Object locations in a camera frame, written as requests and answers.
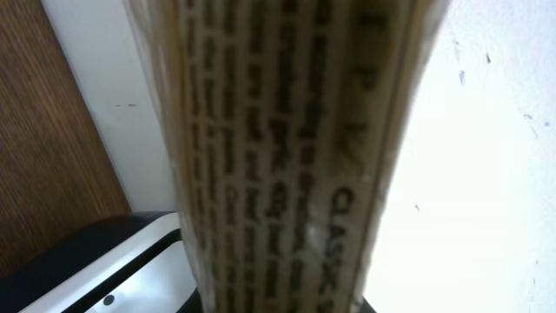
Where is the red orange pasta packet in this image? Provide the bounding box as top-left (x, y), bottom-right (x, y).
top-left (126, 0), bottom-right (448, 313)

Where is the white barcode scanner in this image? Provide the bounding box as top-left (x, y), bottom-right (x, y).
top-left (1, 211), bottom-right (202, 313)

